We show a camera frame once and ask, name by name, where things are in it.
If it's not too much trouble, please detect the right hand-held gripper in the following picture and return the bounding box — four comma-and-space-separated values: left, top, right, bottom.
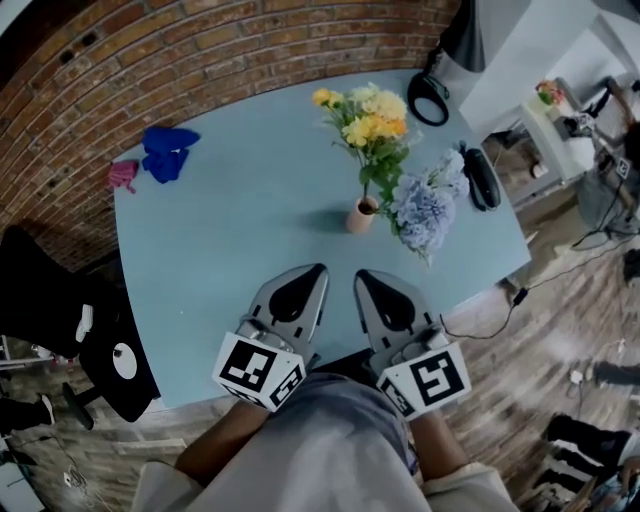
353, 268, 474, 421

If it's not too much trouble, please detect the black floor cable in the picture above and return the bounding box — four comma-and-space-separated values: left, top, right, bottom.
439, 234, 631, 340

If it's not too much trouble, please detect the yellow flowers bunch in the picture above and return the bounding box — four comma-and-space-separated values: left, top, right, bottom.
312, 82, 425, 211

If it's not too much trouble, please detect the person's light grey clothing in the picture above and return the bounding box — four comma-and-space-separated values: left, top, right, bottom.
130, 372, 524, 512

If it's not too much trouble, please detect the person's left forearm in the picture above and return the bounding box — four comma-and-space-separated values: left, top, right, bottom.
173, 398, 274, 487

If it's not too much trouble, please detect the black oblong device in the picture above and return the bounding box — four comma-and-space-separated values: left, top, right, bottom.
460, 146, 502, 213

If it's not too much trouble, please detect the black looped strap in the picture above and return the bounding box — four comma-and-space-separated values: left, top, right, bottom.
406, 71, 450, 126

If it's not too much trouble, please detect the peach ceramic vase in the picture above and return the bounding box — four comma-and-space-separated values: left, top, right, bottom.
345, 195, 381, 235

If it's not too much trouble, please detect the blue cloth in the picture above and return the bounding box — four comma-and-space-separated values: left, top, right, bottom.
140, 125, 202, 185

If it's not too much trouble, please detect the white desk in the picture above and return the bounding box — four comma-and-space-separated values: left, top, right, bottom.
458, 9, 640, 201

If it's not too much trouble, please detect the black office chair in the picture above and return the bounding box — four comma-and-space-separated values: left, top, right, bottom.
0, 224, 162, 432

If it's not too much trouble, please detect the person's right forearm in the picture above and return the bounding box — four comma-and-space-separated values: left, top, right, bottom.
407, 409, 474, 487

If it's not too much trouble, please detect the pale purple flowers bunch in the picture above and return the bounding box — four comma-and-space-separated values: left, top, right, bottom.
378, 147, 472, 267

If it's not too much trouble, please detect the pink cloth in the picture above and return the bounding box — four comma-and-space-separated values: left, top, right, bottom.
108, 159, 140, 195

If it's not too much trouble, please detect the small background flower pot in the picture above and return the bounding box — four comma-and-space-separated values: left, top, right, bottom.
533, 78, 567, 112

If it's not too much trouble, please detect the black and white striped fabric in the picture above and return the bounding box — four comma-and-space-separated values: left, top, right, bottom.
542, 413, 636, 504

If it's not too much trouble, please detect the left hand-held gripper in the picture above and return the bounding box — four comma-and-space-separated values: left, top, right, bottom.
212, 264, 330, 414

